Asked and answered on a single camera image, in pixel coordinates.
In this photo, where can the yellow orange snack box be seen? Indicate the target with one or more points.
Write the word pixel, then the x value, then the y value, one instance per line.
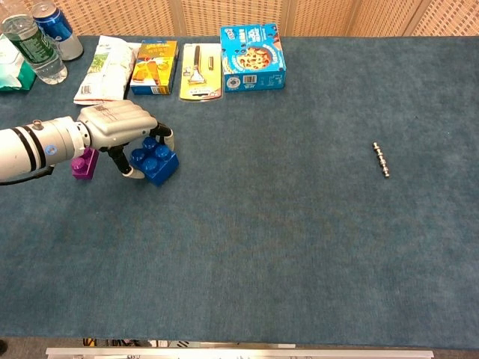
pixel 155 67

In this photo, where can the white snack bag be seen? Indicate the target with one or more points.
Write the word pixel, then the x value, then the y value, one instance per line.
pixel 106 71

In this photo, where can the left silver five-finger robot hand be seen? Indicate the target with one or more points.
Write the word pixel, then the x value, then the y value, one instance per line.
pixel 116 125

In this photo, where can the woven rattan folding screen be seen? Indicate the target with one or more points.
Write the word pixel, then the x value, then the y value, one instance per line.
pixel 239 16

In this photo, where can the aluminium frame rail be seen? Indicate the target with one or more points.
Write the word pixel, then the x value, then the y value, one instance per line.
pixel 239 353

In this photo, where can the blue silver drink can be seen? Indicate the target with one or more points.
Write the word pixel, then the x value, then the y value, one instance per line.
pixel 60 31

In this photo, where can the clear green-label water bottle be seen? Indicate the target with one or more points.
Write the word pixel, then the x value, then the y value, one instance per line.
pixel 35 48

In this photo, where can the green white tissue pack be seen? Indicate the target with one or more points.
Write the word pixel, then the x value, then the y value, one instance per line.
pixel 11 71

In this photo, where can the blue cookie box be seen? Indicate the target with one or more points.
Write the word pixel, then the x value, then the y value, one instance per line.
pixel 252 58

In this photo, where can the razor in yellow blister pack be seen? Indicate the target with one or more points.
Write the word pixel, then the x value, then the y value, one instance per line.
pixel 201 73

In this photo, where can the purple two-stud building block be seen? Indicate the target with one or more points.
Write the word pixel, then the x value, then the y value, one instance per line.
pixel 85 166

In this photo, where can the blue four-stud building block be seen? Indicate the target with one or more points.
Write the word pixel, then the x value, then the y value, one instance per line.
pixel 157 164

